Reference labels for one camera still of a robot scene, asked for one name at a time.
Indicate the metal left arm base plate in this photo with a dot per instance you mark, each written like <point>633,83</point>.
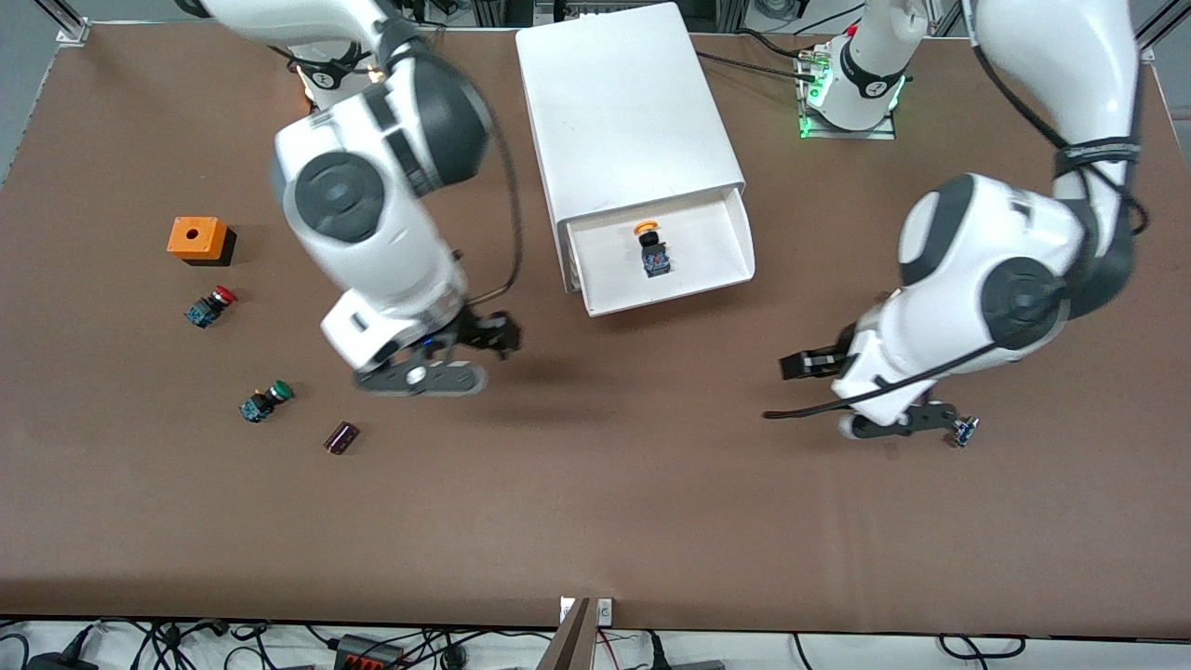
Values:
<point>809,130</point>

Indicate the yellow push button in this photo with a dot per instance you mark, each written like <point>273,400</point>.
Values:
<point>653,251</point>

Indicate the black orange power strip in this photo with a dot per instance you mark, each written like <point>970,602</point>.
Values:
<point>368,651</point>

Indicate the red push button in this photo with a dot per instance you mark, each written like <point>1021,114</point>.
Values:
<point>210,306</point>

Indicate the small blue electronic component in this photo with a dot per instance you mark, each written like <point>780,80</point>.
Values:
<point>966,433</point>

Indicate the wooden strip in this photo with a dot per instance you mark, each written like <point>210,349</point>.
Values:
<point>569,642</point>

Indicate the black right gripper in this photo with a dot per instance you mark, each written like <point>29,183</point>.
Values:
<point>485,332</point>

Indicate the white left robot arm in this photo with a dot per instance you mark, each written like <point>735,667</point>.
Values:
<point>977,251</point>

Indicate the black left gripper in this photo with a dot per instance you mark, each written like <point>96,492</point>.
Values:
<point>817,363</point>

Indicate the white metal bracket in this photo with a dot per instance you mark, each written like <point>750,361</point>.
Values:
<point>605,611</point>

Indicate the green push button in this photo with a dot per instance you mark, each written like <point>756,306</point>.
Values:
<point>265,402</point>

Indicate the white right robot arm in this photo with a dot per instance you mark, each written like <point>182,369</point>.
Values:
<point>372,233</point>

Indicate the metal table corner bracket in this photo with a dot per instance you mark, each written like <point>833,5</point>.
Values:
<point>1146,48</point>
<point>73,33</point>

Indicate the orange box with hole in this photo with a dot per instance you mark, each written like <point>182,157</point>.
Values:
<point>195,238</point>

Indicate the purple cylindrical capacitor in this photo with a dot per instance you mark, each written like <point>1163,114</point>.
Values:
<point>341,438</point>

